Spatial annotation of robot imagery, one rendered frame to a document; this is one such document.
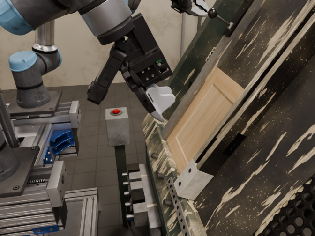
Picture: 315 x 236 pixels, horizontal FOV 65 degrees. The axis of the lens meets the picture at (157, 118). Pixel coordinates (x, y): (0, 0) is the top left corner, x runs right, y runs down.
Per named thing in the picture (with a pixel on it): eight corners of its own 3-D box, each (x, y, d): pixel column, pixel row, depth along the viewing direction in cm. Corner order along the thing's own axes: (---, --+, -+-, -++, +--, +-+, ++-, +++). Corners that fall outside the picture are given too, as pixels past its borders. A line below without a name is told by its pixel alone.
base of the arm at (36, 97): (12, 109, 113) (6, 89, 108) (22, 95, 126) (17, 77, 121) (47, 106, 115) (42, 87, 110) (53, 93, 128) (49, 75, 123)
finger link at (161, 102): (186, 117, 50) (166, 81, 45) (160, 131, 50) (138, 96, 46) (182, 110, 52) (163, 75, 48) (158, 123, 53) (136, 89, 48)
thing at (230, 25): (227, 30, 101) (204, 14, 95) (233, 22, 100) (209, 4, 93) (232, 33, 98) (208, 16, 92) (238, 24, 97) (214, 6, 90)
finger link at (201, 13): (203, 17, 107) (186, 5, 103) (211, 14, 102) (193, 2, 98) (200, 24, 107) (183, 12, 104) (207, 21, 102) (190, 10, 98)
